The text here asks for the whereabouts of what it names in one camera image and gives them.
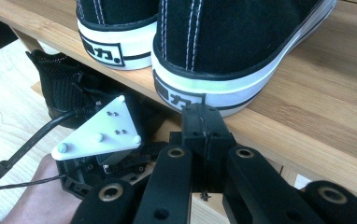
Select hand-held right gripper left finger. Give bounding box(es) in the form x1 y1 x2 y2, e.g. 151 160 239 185
133 104 207 224

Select black knit shoe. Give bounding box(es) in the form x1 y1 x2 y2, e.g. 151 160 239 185
25 49 131 130

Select black white canvas sneaker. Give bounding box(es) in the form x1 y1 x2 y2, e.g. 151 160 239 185
75 0 159 71
150 0 338 119

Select thin black wire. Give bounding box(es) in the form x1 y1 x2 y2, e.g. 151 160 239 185
0 173 67 192

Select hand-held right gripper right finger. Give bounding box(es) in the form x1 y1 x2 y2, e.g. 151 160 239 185
204 105 324 224

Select wooden shoe rack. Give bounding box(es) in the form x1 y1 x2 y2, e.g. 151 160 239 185
0 0 357 224

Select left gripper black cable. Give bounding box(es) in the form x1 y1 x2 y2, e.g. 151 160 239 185
0 106 86 197

